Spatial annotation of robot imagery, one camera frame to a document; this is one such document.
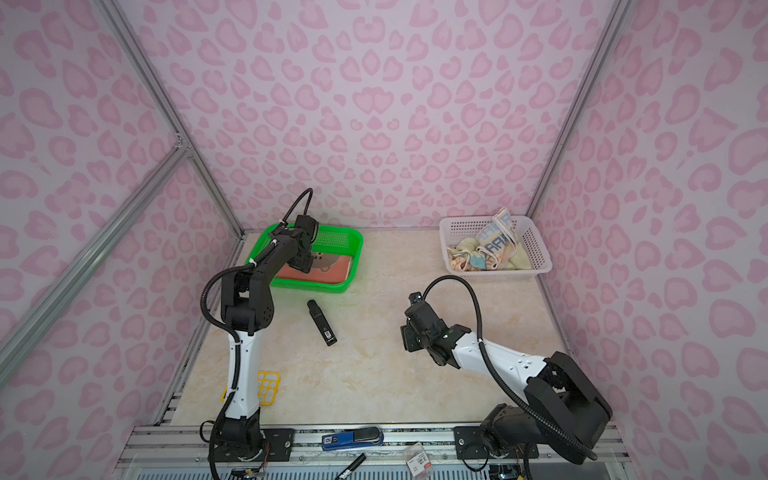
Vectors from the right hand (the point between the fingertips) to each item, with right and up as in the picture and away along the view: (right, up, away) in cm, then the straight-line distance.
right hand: (410, 328), depth 86 cm
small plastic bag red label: (+1, -27, -17) cm, 32 cm away
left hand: (-39, +21, +18) cm, 48 cm away
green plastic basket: (-26, +26, +27) cm, 46 cm away
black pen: (-14, -28, -17) cm, 36 cm away
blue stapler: (-12, -22, -16) cm, 30 cm away
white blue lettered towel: (+31, +27, +21) cm, 46 cm away
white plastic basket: (+19, +31, +27) cm, 46 cm away
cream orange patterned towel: (+19, +21, +11) cm, 30 cm away
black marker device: (-28, 0, +9) cm, 29 cm away
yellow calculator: (-39, -15, -4) cm, 42 cm away
